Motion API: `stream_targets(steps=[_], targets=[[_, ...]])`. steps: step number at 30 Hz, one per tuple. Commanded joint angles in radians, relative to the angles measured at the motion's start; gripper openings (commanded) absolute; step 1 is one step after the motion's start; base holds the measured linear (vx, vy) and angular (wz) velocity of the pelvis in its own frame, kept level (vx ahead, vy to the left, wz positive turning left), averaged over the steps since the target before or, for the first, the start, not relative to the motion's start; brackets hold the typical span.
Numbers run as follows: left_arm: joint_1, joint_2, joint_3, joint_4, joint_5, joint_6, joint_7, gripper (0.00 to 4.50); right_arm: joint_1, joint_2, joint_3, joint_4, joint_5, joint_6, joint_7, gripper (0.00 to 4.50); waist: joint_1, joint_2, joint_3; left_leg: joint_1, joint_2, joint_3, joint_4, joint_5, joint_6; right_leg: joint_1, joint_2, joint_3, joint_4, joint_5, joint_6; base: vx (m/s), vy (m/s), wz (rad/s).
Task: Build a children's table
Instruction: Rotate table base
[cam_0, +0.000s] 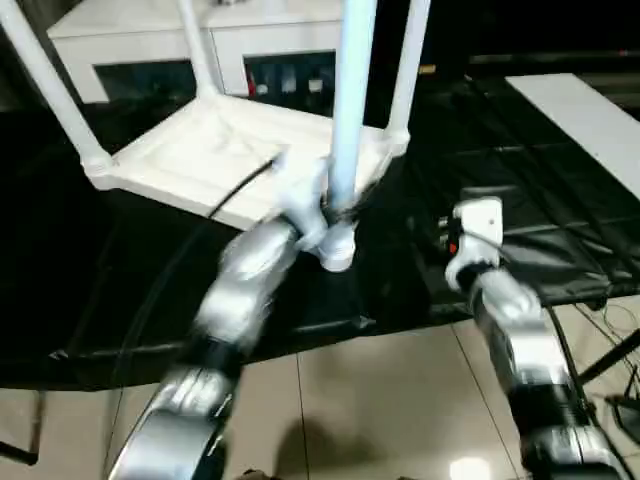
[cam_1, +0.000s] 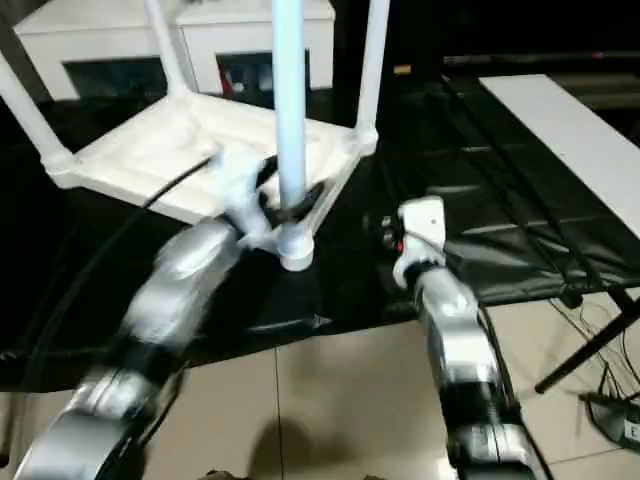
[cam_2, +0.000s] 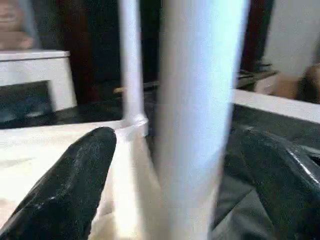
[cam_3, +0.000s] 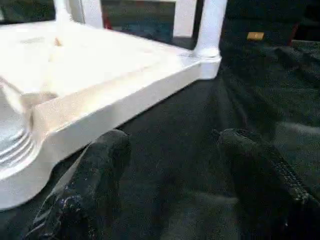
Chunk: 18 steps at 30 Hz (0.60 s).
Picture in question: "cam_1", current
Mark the white plastic table leg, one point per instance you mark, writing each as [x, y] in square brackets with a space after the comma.
[167, 50]
[290, 100]
[372, 65]
[30, 110]

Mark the white plastic table top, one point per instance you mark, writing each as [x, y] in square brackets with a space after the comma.
[150, 145]

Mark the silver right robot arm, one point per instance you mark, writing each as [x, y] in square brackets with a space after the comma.
[450, 320]

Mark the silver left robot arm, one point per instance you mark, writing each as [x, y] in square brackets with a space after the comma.
[170, 280]

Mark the black mat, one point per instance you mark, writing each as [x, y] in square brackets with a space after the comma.
[475, 240]

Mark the small yellow tag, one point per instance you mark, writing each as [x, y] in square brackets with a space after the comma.
[404, 69]

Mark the white flat panel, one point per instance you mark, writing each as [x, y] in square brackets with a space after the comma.
[575, 140]

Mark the black metal bar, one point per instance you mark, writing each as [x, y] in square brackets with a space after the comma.
[525, 59]

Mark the white cabinet with glass doors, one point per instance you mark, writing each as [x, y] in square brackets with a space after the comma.
[100, 35]

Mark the dark device white label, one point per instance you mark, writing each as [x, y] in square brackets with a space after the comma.
[610, 420]

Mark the grey curtain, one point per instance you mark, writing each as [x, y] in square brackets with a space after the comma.
[6, 15]

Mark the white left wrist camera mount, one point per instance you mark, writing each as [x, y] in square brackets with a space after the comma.
[240, 200]

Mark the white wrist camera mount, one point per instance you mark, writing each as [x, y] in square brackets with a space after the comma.
[425, 220]
[240, 200]

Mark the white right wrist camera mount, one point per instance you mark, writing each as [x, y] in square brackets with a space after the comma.
[425, 220]

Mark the black folding table frame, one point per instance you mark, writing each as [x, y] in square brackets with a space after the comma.
[585, 355]

